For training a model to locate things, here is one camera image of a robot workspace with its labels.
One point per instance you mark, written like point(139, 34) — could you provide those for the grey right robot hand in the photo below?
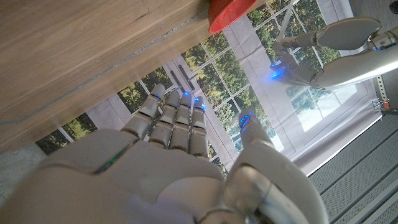
point(140, 174)

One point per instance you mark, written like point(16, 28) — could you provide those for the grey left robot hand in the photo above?
point(348, 34)

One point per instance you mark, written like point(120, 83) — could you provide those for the red bowl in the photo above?
point(227, 12)

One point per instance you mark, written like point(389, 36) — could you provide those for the printed window backdrop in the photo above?
point(236, 74)

